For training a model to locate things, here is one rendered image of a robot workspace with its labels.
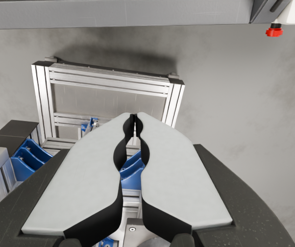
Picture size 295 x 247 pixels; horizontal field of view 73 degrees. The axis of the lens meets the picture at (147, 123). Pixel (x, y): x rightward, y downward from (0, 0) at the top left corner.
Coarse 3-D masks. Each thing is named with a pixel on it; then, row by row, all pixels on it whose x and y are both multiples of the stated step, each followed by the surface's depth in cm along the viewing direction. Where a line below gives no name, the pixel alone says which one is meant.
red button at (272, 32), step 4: (272, 24) 47; (276, 24) 46; (280, 24) 46; (272, 28) 47; (276, 28) 46; (280, 28) 46; (268, 32) 48; (272, 32) 47; (276, 32) 46; (280, 32) 46; (272, 36) 47; (276, 36) 47
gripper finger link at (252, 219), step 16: (208, 160) 8; (224, 176) 7; (224, 192) 7; (240, 192) 7; (240, 208) 6; (256, 208) 6; (240, 224) 6; (256, 224) 6; (272, 224) 6; (208, 240) 5; (224, 240) 5; (240, 240) 5; (256, 240) 5; (272, 240) 5; (288, 240) 5
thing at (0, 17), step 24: (0, 0) 30; (24, 0) 31; (48, 0) 31; (72, 0) 31; (96, 0) 31; (120, 0) 31; (144, 0) 31; (168, 0) 31; (192, 0) 31; (216, 0) 31; (240, 0) 31; (0, 24) 32; (24, 24) 32; (48, 24) 32; (72, 24) 32; (96, 24) 32; (120, 24) 32; (144, 24) 33; (168, 24) 33; (192, 24) 33; (216, 24) 33
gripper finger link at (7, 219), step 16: (32, 176) 8; (48, 176) 8; (16, 192) 7; (32, 192) 7; (0, 208) 6; (16, 208) 6; (32, 208) 6; (0, 224) 6; (16, 224) 6; (0, 240) 6; (16, 240) 6; (32, 240) 6; (48, 240) 6
